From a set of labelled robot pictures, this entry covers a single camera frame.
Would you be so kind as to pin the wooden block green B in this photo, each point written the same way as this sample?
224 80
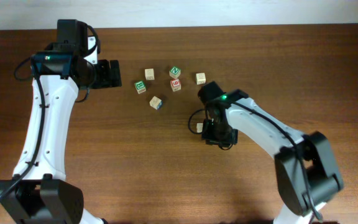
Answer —
140 87

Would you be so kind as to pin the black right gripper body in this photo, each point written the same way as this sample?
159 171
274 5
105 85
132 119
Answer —
217 139

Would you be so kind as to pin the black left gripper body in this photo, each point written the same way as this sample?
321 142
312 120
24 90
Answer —
102 76

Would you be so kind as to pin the wooden block ice cream picture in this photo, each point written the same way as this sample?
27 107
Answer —
200 78

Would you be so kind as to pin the wooden block green N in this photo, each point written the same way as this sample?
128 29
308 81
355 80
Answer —
175 72

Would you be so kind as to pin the wooden block yellow T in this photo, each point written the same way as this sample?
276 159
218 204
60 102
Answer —
155 103

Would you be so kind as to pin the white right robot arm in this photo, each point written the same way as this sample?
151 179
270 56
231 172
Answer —
307 172

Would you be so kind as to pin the wooden block red U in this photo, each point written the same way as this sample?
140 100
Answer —
199 127

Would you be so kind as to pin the wooden block red 9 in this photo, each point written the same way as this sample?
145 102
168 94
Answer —
175 84

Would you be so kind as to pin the plain wooden picture block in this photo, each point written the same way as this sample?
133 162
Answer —
149 74

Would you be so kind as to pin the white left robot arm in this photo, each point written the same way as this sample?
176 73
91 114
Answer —
38 191

